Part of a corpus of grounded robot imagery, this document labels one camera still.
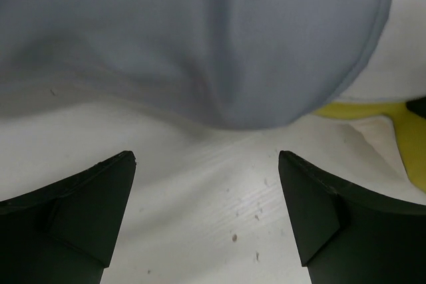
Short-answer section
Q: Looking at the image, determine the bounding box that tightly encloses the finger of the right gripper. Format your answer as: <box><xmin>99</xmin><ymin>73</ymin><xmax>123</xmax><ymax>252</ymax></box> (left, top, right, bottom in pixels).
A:
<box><xmin>405</xmin><ymin>96</ymin><xmax>426</xmax><ymax>116</ymax></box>

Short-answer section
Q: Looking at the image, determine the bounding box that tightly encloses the grey pillowcase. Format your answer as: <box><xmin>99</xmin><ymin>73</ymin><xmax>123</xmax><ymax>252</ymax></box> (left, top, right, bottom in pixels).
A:
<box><xmin>1</xmin><ymin>0</ymin><xmax>391</xmax><ymax>130</ymax></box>

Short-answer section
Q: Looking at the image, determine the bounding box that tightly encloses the white pillow yellow edge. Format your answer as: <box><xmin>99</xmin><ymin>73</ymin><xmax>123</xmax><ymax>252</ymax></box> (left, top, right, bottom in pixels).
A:
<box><xmin>316</xmin><ymin>0</ymin><xmax>425</xmax><ymax>191</ymax></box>

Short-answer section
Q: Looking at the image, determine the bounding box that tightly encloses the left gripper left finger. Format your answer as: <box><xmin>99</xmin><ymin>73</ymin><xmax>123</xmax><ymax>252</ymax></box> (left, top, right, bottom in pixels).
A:
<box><xmin>1</xmin><ymin>151</ymin><xmax>136</xmax><ymax>283</ymax></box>

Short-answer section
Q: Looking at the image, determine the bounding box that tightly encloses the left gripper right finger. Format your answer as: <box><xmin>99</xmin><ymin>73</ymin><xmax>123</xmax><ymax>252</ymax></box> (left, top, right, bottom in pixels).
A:
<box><xmin>278</xmin><ymin>151</ymin><xmax>425</xmax><ymax>284</ymax></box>

